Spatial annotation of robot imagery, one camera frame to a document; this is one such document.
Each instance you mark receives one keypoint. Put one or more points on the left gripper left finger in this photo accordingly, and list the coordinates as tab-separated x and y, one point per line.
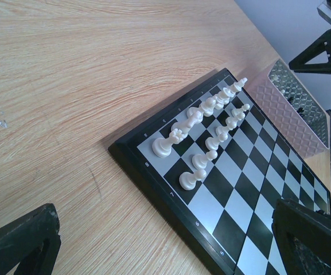
31	243

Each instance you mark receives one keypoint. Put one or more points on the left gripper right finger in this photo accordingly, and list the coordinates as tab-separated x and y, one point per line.
303	238

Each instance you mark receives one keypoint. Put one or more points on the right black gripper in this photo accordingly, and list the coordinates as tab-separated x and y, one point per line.
300	64

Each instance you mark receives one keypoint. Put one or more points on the pink tin with chess pieces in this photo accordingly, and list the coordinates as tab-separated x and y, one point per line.
291	108

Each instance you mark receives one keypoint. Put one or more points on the black and silver chessboard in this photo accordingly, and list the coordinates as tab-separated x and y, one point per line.
227	218

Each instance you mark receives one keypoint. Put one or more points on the white knight chess piece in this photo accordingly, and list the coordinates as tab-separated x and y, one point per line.
187	124

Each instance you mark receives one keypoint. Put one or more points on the white rook chess piece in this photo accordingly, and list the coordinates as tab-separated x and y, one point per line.
162	147

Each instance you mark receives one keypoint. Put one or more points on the white pawn nearest corner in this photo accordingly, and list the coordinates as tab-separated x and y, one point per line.
188	180

